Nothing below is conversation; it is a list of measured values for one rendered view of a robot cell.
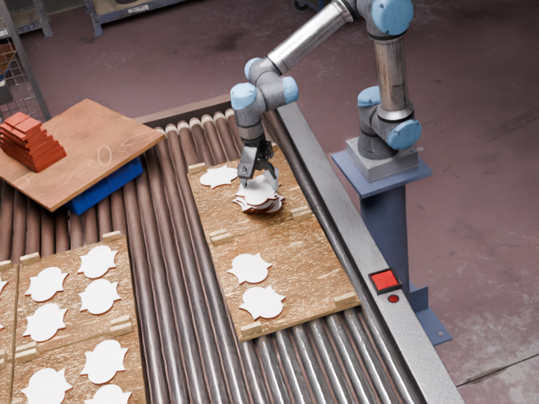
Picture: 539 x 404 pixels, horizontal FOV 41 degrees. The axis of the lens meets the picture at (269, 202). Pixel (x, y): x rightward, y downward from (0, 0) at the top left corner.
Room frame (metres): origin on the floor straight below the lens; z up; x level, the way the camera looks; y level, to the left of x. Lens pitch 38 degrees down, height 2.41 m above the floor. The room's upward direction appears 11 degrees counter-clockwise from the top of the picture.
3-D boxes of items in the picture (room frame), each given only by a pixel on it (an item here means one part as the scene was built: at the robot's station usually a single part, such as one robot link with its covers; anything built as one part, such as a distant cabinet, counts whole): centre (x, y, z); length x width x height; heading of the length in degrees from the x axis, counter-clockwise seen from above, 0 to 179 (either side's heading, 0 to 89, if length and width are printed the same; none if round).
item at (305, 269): (1.52, 0.01, 0.93); 0.41 x 0.35 x 0.02; 9
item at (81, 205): (2.21, 0.64, 0.97); 0.31 x 0.31 x 0.10; 40
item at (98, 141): (2.26, 0.68, 1.03); 0.50 x 0.50 x 0.02; 40
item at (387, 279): (1.41, -0.28, 0.92); 0.06 x 0.06 x 0.01; 7
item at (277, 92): (1.82, -0.08, 1.36); 0.11 x 0.11 x 0.08; 16
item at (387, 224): (2.04, -0.42, 0.44); 0.38 x 0.38 x 0.87; 12
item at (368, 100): (2.03, -0.41, 1.10); 0.13 x 0.12 x 0.14; 16
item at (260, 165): (1.78, 0.01, 1.20); 0.09 x 0.08 x 0.12; 155
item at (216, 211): (1.93, 0.07, 0.93); 0.41 x 0.35 x 0.02; 8
